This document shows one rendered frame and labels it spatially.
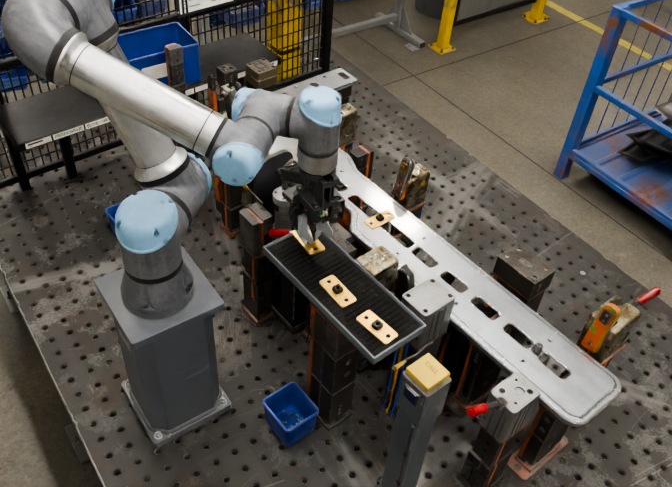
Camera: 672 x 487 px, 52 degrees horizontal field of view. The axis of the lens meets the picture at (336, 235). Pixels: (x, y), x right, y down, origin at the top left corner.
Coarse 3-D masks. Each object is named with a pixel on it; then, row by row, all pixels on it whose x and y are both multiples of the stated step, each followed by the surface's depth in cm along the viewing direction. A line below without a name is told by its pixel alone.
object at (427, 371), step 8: (424, 360) 130; (432, 360) 130; (408, 368) 129; (416, 368) 129; (424, 368) 129; (432, 368) 129; (440, 368) 129; (416, 376) 127; (424, 376) 128; (432, 376) 128; (440, 376) 128; (448, 376) 129; (424, 384) 126; (432, 384) 126
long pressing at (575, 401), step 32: (352, 160) 201; (352, 192) 190; (384, 192) 191; (352, 224) 180; (416, 224) 182; (448, 256) 174; (448, 288) 166; (480, 288) 167; (480, 320) 159; (512, 320) 160; (544, 320) 161; (512, 352) 153; (544, 352) 154; (576, 352) 154; (544, 384) 147; (576, 384) 148; (608, 384) 148; (576, 416) 142
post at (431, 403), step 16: (400, 384) 133; (416, 384) 129; (448, 384) 130; (400, 400) 135; (416, 400) 129; (432, 400) 129; (400, 416) 139; (416, 416) 132; (432, 416) 135; (400, 432) 141; (416, 432) 136; (400, 448) 144; (416, 448) 142; (400, 464) 147; (416, 464) 149; (384, 480) 157; (400, 480) 151; (416, 480) 156
